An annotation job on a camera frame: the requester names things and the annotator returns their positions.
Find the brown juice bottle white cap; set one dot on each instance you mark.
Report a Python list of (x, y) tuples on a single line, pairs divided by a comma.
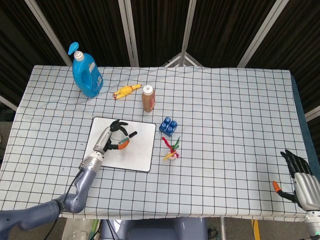
[(148, 101)]

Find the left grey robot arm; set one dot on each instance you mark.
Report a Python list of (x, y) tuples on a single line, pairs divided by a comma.
[(83, 182)]

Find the green marker pen black cap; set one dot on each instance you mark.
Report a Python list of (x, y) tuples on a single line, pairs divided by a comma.
[(131, 135)]

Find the grey robot torso base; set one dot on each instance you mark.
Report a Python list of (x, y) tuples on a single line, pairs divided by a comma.
[(155, 228)]

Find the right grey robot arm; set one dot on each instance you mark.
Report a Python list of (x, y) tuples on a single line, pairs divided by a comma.
[(314, 223)]

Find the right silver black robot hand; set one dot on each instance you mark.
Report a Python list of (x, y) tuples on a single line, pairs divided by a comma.
[(307, 191)]

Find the colourful feather shuttlecock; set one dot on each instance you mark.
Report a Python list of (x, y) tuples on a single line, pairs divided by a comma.
[(172, 152)]

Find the white screen frame post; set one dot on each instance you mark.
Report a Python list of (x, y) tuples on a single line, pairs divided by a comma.
[(50, 32), (262, 30), (130, 32), (187, 27)]

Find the blue detergent bottle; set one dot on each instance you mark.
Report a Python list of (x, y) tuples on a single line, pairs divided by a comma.
[(85, 80)]

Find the white dry-erase board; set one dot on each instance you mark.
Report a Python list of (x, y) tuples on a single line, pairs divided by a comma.
[(140, 155)]

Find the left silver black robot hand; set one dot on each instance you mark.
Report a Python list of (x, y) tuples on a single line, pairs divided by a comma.
[(102, 140)]

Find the grid-pattern tablecloth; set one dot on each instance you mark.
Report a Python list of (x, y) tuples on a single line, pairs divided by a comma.
[(225, 125)]

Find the yellow rubber chicken toy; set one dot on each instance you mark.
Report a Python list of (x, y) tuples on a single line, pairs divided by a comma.
[(125, 91)]

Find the blue building block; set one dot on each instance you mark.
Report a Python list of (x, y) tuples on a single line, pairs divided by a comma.
[(168, 126)]

